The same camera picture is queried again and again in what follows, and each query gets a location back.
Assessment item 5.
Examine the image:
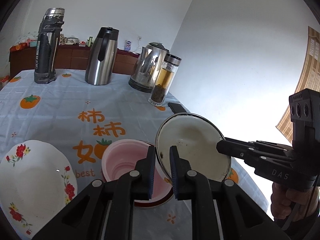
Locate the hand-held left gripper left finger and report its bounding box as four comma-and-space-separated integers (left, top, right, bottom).
32, 145, 156, 240

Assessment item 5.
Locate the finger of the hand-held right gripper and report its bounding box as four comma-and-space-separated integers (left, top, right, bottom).
216, 140, 278, 167
224, 137, 295, 155

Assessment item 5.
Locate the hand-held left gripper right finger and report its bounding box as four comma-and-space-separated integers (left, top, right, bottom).
169, 145, 290, 240

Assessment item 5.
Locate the pink collapsible bowl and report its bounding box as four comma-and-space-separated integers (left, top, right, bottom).
101, 140, 173, 203

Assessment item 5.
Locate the white enamel lid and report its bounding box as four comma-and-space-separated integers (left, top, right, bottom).
155, 113, 232, 183

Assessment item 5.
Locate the person's right hand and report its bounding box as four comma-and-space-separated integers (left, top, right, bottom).
270, 182, 313, 219

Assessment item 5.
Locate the black smartphone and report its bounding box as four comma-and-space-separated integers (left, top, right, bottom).
168, 102, 189, 114

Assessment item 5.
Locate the glass tea bottle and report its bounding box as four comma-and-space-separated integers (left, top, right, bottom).
148, 54, 182, 106

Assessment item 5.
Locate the tan bamboo curtain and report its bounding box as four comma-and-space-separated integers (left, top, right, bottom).
275, 26, 320, 143

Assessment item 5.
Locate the stainless steel electric kettle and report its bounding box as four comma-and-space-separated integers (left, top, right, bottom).
129, 42, 170, 93

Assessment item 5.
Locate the persimmon print tablecloth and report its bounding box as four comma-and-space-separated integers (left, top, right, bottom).
0, 68, 272, 240

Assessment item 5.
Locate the white plate with red flowers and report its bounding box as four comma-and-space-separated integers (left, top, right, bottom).
0, 140, 78, 239

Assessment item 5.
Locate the brown wooden cabinet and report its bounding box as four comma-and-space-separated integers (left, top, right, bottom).
9, 44, 140, 77

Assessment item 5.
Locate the dark worn thermos flask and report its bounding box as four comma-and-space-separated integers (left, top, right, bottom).
34, 8, 65, 84

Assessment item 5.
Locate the floral cloth pile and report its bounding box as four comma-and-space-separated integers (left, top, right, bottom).
17, 32, 39, 43

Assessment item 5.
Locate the steel carafe with black handle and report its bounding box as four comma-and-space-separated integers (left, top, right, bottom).
85, 27, 119, 86

